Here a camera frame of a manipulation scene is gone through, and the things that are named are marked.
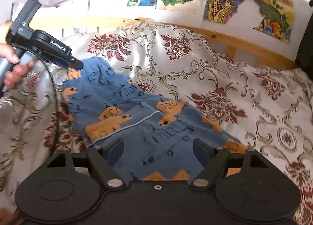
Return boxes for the blue orange patterned pants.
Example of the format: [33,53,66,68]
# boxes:
[63,57,246,182]

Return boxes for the person's left hand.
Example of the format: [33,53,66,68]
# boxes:
[0,42,36,91]

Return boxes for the floral cream bedspread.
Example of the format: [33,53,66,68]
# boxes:
[1,21,312,224]

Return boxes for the dark hanging clothes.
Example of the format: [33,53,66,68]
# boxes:
[296,16,313,79]

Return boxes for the landscape field painting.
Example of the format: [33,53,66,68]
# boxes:
[254,0,294,43]

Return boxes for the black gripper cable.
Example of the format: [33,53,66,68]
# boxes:
[14,44,61,155]

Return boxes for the wooden bed frame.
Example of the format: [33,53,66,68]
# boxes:
[30,15,297,69]

